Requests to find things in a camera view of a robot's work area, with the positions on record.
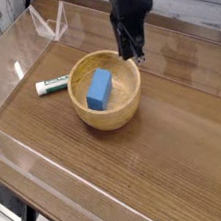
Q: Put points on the white green marker tube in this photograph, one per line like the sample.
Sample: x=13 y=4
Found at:
x=52 y=85

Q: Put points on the brown wooden bowl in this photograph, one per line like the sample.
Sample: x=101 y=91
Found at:
x=125 y=96

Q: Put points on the blue rectangular block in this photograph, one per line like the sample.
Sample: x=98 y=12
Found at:
x=99 y=90

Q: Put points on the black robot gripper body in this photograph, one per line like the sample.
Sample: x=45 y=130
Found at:
x=132 y=13

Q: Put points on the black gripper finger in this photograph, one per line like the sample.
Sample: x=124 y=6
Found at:
x=138 y=48
x=126 y=47

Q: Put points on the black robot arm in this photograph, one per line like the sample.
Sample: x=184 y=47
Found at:
x=128 y=18

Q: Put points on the clear acrylic corner bracket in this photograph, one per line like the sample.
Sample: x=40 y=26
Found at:
x=49 y=28

